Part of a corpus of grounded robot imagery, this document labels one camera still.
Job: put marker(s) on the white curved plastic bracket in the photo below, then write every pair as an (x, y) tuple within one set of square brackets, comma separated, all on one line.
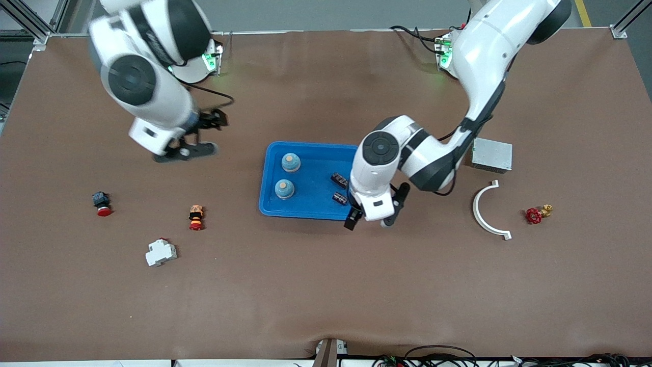
[(475, 209)]

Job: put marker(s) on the blue bell wooden base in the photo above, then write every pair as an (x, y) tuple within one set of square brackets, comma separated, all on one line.
[(291, 163), (284, 189)]

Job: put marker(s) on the silver metal power supply box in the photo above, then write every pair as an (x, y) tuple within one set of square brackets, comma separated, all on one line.
[(494, 154)]

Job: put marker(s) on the red brass valve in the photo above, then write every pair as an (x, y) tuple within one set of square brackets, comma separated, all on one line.
[(533, 216)]

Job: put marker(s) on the black relay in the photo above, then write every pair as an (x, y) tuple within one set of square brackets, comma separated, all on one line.
[(339, 179)]

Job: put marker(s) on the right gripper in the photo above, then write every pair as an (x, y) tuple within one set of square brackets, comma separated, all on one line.
[(209, 120)]

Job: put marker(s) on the aluminium frame post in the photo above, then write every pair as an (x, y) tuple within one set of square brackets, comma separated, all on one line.
[(619, 31), (38, 36)]

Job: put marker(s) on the white circuit breaker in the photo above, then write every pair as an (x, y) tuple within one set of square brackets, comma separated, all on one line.
[(160, 253)]

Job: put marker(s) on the red emergency stop button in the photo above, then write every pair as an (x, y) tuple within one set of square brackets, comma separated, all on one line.
[(102, 201)]

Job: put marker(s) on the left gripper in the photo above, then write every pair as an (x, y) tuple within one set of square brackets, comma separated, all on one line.
[(353, 217)]

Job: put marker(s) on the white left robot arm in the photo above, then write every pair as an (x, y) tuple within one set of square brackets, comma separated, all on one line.
[(489, 46)]

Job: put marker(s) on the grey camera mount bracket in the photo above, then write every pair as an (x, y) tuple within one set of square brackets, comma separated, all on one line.
[(326, 354)]

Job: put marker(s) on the blue plastic tray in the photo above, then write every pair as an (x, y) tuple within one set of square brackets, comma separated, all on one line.
[(310, 204)]

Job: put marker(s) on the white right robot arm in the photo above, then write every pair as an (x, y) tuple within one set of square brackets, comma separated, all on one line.
[(153, 97)]

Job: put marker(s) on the orange black push button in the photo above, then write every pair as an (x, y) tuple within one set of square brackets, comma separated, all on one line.
[(196, 214)]

